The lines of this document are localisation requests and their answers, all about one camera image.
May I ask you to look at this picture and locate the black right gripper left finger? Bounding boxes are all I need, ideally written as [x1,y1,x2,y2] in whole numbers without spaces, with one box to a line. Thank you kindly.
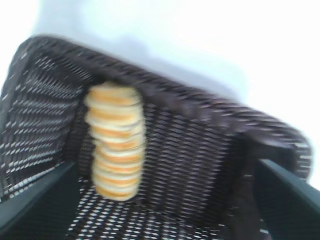
[0,160,81,240]

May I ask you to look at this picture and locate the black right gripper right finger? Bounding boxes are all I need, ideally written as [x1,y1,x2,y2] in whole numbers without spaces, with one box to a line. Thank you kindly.
[254,158,320,240]

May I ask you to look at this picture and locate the long striped bread roll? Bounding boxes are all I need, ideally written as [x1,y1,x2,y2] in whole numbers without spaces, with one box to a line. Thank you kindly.
[83,81,147,201]

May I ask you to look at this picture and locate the dark brown woven basket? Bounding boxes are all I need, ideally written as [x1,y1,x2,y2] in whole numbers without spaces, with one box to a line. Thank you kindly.
[0,34,315,240]

